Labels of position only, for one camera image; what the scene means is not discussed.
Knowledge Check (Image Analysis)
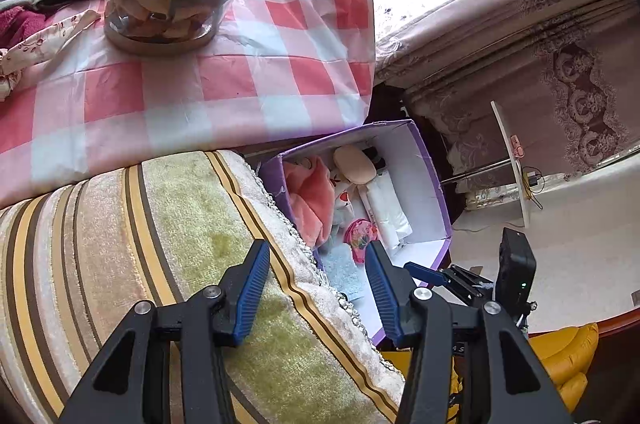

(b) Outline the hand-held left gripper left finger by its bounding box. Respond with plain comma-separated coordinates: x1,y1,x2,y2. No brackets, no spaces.
57,239,273,424

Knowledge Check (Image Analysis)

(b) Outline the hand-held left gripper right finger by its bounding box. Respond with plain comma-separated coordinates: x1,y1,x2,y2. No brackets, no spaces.
364,240,573,424

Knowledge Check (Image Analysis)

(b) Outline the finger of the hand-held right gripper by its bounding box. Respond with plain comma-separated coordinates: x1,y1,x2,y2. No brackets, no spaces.
404,261,493,305

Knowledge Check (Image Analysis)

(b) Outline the light blue terry sock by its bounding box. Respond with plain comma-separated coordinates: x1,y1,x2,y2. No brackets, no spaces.
320,249,371,302

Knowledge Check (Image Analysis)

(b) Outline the purple cardboard box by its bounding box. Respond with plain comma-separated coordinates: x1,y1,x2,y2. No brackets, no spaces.
257,120,453,347

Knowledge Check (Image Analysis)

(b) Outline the pink fleece cloth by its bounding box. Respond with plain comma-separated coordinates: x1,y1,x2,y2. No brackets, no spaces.
284,155,335,249

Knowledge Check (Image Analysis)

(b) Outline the round beige sponge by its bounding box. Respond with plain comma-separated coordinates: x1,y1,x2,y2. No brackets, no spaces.
333,146,378,185

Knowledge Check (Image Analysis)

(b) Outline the pink printed round pouch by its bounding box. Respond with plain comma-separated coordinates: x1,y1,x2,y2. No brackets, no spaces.
348,218,381,265

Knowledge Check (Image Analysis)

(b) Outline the white folded cloth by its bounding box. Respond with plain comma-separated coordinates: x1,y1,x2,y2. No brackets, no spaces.
362,171,413,249

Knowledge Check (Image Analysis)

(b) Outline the white cloth with red print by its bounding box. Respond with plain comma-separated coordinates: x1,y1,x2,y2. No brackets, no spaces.
330,171,358,215

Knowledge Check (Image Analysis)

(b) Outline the metal rod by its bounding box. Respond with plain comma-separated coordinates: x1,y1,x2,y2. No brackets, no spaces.
442,159,516,182

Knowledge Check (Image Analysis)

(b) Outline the white standing board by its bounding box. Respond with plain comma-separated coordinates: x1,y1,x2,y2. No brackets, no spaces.
490,100,532,229

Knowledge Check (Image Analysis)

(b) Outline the striped plush cushion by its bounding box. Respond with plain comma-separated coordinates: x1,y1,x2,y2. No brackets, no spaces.
0,149,406,424

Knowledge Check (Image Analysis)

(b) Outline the mauve patterned curtain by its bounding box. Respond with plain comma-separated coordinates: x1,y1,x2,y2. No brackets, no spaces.
375,0,640,205

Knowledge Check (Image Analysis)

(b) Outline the pink white checkered tablecloth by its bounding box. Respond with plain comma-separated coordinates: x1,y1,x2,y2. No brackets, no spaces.
0,0,376,209

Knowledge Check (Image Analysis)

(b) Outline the white floral cloth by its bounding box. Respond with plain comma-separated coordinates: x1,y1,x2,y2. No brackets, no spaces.
0,8,103,99

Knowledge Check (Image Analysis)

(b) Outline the maroon knit cloth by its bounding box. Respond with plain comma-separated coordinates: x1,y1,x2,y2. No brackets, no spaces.
0,6,48,49

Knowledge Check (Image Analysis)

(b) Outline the black charger with cable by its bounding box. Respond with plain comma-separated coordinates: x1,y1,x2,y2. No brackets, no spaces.
522,171,548,209

